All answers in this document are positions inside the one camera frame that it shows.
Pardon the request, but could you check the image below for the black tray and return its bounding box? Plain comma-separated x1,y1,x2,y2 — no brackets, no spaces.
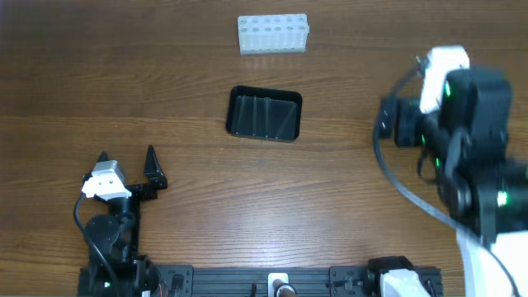
224,84,304,144

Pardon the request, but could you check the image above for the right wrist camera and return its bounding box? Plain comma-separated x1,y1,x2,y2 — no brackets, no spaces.
418,45,471,116

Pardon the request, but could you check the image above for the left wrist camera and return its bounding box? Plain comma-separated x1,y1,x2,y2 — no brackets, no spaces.
81,159,133,202

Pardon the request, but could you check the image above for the mounting rail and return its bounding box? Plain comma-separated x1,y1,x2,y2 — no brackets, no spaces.
77,264,445,297

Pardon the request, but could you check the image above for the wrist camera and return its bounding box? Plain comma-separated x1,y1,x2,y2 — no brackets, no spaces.
418,45,471,116
81,159,133,202

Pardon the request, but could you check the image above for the white test tube rack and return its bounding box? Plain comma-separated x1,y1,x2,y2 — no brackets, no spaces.
237,13,310,56

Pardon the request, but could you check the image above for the clear test tube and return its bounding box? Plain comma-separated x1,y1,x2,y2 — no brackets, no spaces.
274,102,300,139
252,97,260,138
264,97,272,139
234,95,250,136

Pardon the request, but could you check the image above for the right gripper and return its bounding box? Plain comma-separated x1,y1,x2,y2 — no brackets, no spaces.
378,97,422,149

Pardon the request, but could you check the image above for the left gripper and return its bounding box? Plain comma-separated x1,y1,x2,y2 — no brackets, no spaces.
97,144,168,202

